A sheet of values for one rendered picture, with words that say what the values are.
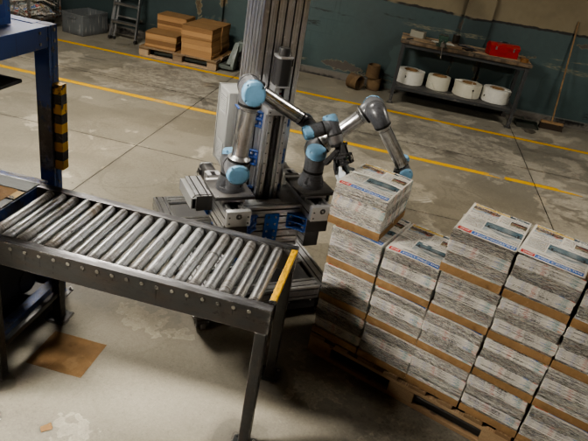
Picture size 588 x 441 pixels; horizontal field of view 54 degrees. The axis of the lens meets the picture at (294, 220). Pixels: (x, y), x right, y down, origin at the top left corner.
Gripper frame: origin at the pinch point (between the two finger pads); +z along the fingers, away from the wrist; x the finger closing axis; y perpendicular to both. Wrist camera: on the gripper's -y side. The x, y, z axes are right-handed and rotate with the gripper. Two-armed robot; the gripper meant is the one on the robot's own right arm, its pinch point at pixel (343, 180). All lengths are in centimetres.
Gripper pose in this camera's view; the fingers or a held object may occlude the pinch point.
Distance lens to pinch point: 305.3
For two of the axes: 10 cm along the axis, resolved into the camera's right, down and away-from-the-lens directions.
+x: 5.4, -3.2, 7.8
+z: 2.8, 9.4, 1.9
